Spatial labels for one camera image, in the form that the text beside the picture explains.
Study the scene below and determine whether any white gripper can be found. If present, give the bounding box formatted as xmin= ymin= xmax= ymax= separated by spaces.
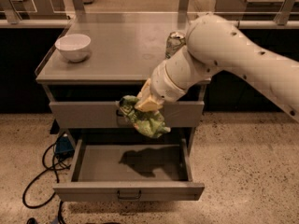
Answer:
xmin=135 ymin=61 xmax=187 ymax=112

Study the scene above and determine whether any green jalapeno chip bag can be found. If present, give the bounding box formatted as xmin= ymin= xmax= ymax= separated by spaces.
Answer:
xmin=117 ymin=95 xmax=171 ymax=139

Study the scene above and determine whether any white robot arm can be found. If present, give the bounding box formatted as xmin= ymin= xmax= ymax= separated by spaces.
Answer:
xmin=135 ymin=14 xmax=299 ymax=121

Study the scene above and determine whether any grey drawer cabinet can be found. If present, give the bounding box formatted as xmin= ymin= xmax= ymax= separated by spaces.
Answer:
xmin=34 ymin=12 xmax=213 ymax=147

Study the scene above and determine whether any open grey middle drawer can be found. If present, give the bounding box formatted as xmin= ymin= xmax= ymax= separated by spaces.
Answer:
xmin=53 ymin=140 xmax=205 ymax=202

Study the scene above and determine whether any closed grey upper drawer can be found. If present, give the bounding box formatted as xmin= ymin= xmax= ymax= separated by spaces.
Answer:
xmin=50 ymin=101 xmax=204 ymax=129

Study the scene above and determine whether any white ceramic bowl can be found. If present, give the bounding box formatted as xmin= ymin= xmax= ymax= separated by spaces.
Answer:
xmin=55 ymin=34 xmax=91 ymax=62

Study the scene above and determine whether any blue power box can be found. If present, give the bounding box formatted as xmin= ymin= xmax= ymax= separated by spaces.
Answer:
xmin=54 ymin=134 xmax=74 ymax=157

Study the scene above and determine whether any grey background cabinet left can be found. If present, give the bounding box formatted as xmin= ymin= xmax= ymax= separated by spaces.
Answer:
xmin=0 ymin=0 xmax=66 ymax=20

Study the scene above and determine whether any glass barrier with posts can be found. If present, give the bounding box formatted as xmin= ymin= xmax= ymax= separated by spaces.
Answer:
xmin=0 ymin=0 xmax=299 ymax=29

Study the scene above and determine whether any black middle drawer handle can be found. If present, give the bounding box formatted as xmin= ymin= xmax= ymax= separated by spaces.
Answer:
xmin=117 ymin=190 xmax=142 ymax=201

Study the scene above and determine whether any black floor cable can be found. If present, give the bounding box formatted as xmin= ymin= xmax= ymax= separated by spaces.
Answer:
xmin=21 ymin=143 xmax=71 ymax=224

